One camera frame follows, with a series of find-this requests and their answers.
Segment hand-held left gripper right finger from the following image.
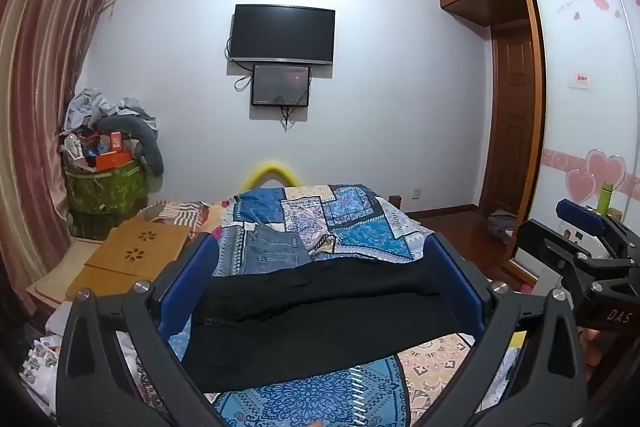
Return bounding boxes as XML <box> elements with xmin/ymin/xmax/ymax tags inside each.
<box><xmin>415</xmin><ymin>232</ymin><xmax>589</xmax><ymax>427</ymax></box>

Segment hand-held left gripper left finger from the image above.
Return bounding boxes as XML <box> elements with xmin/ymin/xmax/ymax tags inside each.
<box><xmin>55</xmin><ymin>232</ymin><xmax>226</xmax><ymax>427</ymax></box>

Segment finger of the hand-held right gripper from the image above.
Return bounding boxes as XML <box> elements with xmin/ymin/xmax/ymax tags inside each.
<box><xmin>556</xmin><ymin>199</ymin><xmax>627</xmax><ymax>249</ymax></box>
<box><xmin>515</xmin><ymin>219</ymin><xmax>603</xmax><ymax>270</ymax></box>

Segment black pants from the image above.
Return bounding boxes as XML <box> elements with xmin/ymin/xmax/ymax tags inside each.
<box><xmin>182</xmin><ymin>257</ymin><xmax>476</xmax><ymax>394</ymax></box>

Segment green bottle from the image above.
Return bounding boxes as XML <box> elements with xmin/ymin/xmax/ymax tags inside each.
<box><xmin>596</xmin><ymin>181</ymin><xmax>614</xmax><ymax>215</ymax></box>

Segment grey cloth on floor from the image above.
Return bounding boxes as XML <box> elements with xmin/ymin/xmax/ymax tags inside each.
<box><xmin>487</xmin><ymin>209</ymin><xmax>518</xmax><ymax>244</ymax></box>

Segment bamboo lap table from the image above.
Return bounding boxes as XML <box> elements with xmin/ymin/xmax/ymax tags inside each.
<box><xmin>66</xmin><ymin>219</ymin><xmax>193</xmax><ymax>300</ymax></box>

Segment striped pink blanket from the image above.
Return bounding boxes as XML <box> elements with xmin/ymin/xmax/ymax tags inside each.
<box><xmin>142</xmin><ymin>201</ymin><xmax>213</xmax><ymax>228</ymax></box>

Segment blue jeans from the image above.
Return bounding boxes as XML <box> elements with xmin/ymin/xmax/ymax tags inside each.
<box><xmin>242</xmin><ymin>224</ymin><xmax>314</xmax><ymax>279</ymax></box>

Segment green fabric laundry basket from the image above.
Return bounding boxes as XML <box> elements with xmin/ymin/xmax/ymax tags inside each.
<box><xmin>64</xmin><ymin>157</ymin><xmax>151</xmax><ymax>240</ymax></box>

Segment brown wooden door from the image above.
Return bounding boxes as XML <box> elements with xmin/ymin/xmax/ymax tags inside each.
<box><xmin>482</xmin><ymin>21</ymin><xmax>535</xmax><ymax>220</ymax></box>

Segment blue patchwork bedspread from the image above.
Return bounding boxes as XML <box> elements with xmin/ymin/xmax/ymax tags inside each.
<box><xmin>135</xmin><ymin>183</ymin><xmax>531</xmax><ymax>427</ymax></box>

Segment wooden wardrobe with heart print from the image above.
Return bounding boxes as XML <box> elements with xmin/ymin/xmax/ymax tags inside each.
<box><xmin>435</xmin><ymin>0</ymin><xmax>640</xmax><ymax>293</ymax></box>

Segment beige bench cushion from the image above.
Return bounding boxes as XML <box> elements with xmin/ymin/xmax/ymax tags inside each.
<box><xmin>26</xmin><ymin>238</ymin><xmax>103</xmax><ymax>313</ymax></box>

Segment orange box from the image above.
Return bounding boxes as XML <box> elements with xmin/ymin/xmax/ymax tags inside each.
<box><xmin>94</xmin><ymin>149</ymin><xmax>132</xmax><ymax>172</ymax></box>

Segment grey plush cushion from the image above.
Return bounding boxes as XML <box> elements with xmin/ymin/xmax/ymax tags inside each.
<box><xmin>96</xmin><ymin>113</ymin><xmax>166</xmax><ymax>178</ymax></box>

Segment pile of grey clothes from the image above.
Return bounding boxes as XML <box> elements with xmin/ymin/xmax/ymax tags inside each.
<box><xmin>66</xmin><ymin>88</ymin><xmax>153</xmax><ymax>130</ymax></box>

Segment striped pink curtain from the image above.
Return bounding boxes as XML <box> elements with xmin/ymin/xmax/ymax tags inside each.
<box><xmin>0</xmin><ymin>0</ymin><xmax>118</xmax><ymax>313</ymax></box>

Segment black television cable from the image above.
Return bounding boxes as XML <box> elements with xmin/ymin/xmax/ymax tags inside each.
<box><xmin>225</xmin><ymin>36</ymin><xmax>253</xmax><ymax>94</ymax></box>

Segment small black wall monitor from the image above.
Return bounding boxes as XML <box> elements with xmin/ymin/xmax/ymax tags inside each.
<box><xmin>250</xmin><ymin>64</ymin><xmax>312</xmax><ymax>108</ymax></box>

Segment wall-mounted black television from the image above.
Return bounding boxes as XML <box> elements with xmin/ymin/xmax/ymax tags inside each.
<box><xmin>229</xmin><ymin>4</ymin><xmax>336</xmax><ymax>66</ymax></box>

